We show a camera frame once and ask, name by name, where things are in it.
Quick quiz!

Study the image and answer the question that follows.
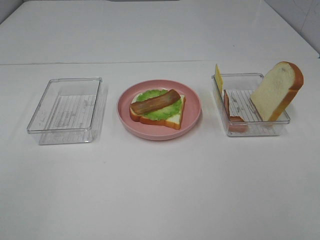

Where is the yellow cheese slice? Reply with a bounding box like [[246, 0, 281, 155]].
[[214, 64, 224, 102]]

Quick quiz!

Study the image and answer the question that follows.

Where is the brown bacon strip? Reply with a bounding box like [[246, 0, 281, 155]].
[[130, 89, 181, 115]]

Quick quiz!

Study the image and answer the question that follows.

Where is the bread slice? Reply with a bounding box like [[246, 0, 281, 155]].
[[250, 61, 304, 122], [129, 89, 186, 130]]

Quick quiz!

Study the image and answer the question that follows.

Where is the clear left plastic tray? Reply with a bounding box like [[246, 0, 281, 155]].
[[26, 77, 106, 145]]

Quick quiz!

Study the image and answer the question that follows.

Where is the green lettuce leaf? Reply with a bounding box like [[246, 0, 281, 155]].
[[131, 89, 186, 123]]

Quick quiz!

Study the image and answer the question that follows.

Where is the pink bacon strip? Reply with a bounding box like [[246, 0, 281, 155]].
[[223, 90, 248, 133]]

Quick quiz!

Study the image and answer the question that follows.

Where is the clear right plastic tray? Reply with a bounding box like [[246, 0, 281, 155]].
[[211, 73, 290, 137]]

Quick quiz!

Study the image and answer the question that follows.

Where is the pink round plate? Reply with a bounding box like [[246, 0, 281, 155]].
[[117, 79, 202, 141]]

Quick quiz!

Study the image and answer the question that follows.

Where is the clear plastic tray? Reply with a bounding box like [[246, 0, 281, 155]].
[[211, 73, 290, 137], [26, 77, 106, 145]]

